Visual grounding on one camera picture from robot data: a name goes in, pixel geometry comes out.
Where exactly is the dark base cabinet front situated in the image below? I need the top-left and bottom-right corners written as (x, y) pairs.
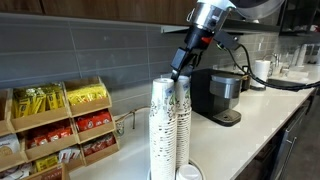
top-left (234, 95), bottom-right (316, 180)

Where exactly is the shorter patterned paper cup stack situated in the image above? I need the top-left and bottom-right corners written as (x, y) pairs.
top-left (175, 107), bottom-right (193, 170)

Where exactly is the black pod coffee machine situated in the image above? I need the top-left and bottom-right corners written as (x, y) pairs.
top-left (189, 68), bottom-right (245, 128)

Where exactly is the red packets bunch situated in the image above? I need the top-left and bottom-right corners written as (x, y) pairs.
top-left (75, 110), bottom-right (113, 132)
top-left (26, 126), bottom-right (73, 148)
top-left (81, 133), bottom-right (116, 156)

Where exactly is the wooden tea box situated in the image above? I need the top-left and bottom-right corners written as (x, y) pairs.
top-left (19, 163), bottom-right (71, 180)

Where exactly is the small yellow packets bunch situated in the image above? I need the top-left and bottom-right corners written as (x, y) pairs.
top-left (34, 154), bottom-right (60, 173)

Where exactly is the wooden condiment organizer shelf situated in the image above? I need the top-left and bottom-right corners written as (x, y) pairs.
top-left (0, 75), bottom-right (121, 180)

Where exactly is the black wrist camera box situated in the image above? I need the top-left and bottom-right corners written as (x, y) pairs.
top-left (214, 29), bottom-right (240, 52)

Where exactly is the yellow sweetener packets bunch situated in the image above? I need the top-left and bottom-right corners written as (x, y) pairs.
top-left (12, 83), bottom-right (65, 118)
top-left (66, 83), bottom-right (108, 106)

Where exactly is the chrome sink faucet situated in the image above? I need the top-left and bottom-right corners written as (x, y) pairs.
top-left (262, 52), bottom-right (282, 69)

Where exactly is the copper wire stand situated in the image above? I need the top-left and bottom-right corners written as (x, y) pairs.
top-left (114, 105), bottom-right (151, 138)

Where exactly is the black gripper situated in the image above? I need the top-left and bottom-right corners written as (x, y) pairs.
top-left (170, 25), bottom-right (214, 81)

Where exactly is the wooden wall cabinet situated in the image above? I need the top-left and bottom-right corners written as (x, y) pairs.
top-left (0, 0), bottom-right (198, 27)

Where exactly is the white round cup holder base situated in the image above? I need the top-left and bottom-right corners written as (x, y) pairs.
top-left (146, 158), bottom-right (207, 180)

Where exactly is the patterned paper coffee cup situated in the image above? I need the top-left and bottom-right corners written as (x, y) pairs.
top-left (174, 75), bottom-right (193, 113)

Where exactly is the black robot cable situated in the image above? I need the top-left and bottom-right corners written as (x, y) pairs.
top-left (226, 43), bottom-right (320, 93)

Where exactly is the white plastic cup lid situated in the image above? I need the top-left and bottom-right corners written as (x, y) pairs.
top-left (175, 163), bottom-right (203, 180)

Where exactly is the white packets bunch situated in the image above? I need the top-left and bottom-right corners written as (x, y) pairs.
top-left (0, 134), bottom-right (21, 158)
top-left (0, 163), bottom-right (33, 180)
top-left (58, 147), bottom-right (81, 164)

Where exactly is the tall patterned paper cup stack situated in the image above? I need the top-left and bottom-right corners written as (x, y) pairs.
top-left (148, 77), bottom-right (178, 180)

